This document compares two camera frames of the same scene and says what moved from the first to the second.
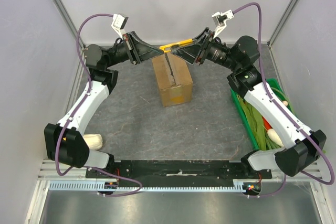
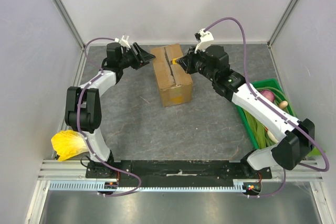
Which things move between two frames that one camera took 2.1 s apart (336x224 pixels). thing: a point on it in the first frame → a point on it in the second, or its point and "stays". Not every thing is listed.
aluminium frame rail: (48, 172) stays
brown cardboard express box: (174, 80) stays
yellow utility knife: (163, 47) → (174, 61)
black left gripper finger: (142, 50) → (144, 56)
